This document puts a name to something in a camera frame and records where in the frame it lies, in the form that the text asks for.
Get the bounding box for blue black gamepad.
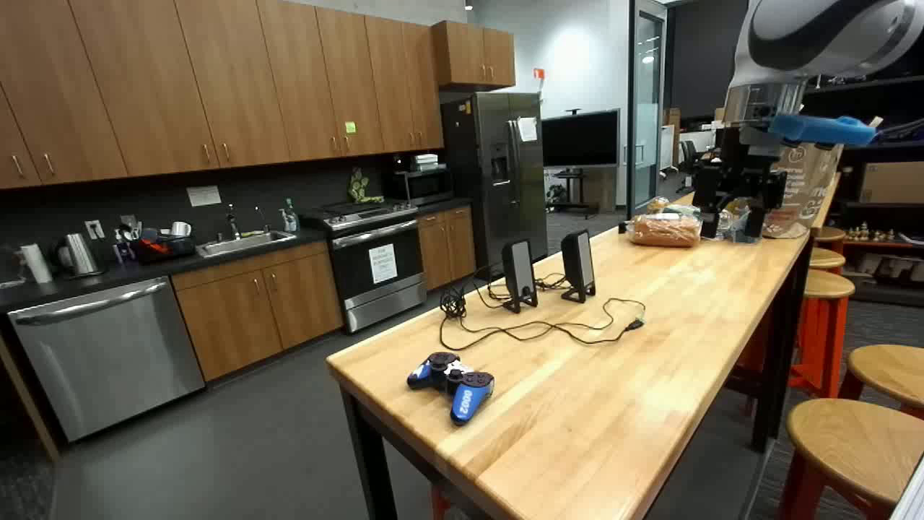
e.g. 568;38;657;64
406;353;494;425

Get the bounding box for right black desktop speaker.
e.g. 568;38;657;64
561;230;595;304

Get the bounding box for black coffee machine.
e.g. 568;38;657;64
692;128;786;242

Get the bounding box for black microwave oven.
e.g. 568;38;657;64
389;167;452;201

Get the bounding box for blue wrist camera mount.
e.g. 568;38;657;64
768;113;877;148

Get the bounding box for left black desktop speaker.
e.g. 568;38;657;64
503;240;536;313

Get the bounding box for wooden orange stool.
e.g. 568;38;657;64
839;343;924;418
780;399;924;520
735;268;857;399
807;248;846;274

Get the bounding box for stainless steel dishwasher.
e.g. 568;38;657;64
9;278;204;441

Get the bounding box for bagged bread loaf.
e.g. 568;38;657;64
626;213;701;248

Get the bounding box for stainless steel refrigerator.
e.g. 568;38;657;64
441;92;548;278

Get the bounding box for white paper towel roll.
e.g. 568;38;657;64
19;242;52;285

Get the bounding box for wooden cabinet above refrigerator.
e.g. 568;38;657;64
431;19;513;87

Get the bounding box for wooden table with black legs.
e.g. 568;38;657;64
328;184;833;520

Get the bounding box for steel kitchen sink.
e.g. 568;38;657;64
195;230;296;258

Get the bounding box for stainless steel oven range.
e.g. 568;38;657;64
321;201;423;331

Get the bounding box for black desktop speaker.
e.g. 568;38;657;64
561;230;595;304
503;240;536;313

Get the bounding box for wooden upper kitchen cabinets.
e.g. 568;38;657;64
0;0;441;187

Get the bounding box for black speaker cable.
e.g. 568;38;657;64
436;274;649;356

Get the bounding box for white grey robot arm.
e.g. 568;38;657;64
729;0;924;87

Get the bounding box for wooden lower sink cabinet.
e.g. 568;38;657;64
174;242;343;382

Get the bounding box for near wooden orange stool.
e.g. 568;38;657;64
780;399;924;520

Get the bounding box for black wall television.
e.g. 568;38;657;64
543;110;617;164

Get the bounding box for narrow wooden lower cabinet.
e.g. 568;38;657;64
419;204;475;290

